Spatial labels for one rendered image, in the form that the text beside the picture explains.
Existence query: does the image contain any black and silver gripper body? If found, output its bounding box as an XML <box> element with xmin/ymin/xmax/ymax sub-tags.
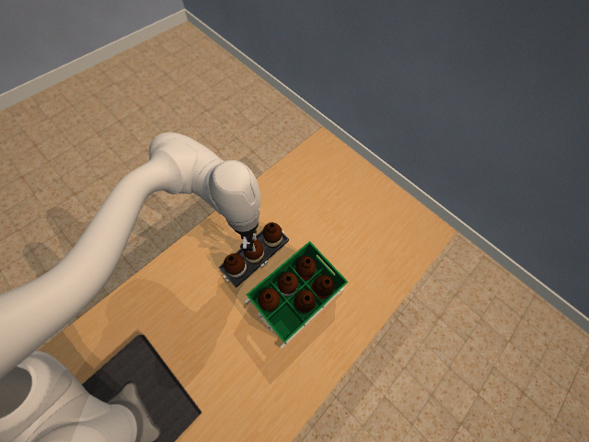
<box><xmin>235</xmin><ymin>223</ymin><xmax>259</xmax><ymax>239</ymax></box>

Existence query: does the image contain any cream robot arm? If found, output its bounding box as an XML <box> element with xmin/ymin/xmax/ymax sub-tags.
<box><xmin>0</xmin><ymin>133</ymin><xmax>260</xmax><ymax>442</ymax></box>

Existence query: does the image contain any brown glass bottle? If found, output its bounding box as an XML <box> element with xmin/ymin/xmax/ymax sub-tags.
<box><xmin>294</xmin><ymin>290</ymin><xmax>316</xmax><ymax>314</ymax></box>
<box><xmin>294</xmin><ymin>256</ymin><xmax>317</xmax><ymax>281</ymax></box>
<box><xmin>277</xmin><ymin>272</ymin><xmax>298</xmax><ymax>297</ymax></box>
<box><xmin>243</xmin><ymin>239</ymin><xmax>264</xmax><ymax>264</ymax></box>
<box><xmin>224</xmin><ymin>253</ymin><xmax>247</xmax><ymax>278</ymax></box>
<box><xmin>311</xmin><ymin>274</ymin><xmax>335</xmax><ymax>299</ymax></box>
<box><xmin>262</xmin><ymin>222</ymin><xmax>283</xmax><ymax>248</ymax></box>
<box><xmin>258</xmin><ymin>288</ymin><xmax>280</xmax><ymax>312</ymax></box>

